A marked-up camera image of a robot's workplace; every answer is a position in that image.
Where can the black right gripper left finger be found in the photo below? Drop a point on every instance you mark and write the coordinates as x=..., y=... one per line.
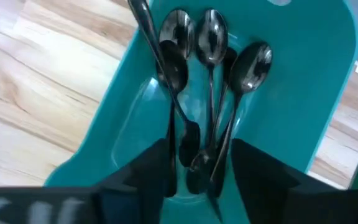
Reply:
x=135, y=199

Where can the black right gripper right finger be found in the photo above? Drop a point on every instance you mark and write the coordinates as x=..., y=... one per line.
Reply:
x=269, y=199

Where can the silver spoon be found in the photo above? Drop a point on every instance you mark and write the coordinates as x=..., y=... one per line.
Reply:
x=211, y=37

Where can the spoons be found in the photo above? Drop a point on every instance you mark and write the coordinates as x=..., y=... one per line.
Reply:
x=179, y=28

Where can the teal plastic bin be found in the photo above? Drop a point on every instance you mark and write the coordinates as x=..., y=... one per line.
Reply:
x=291, y=93

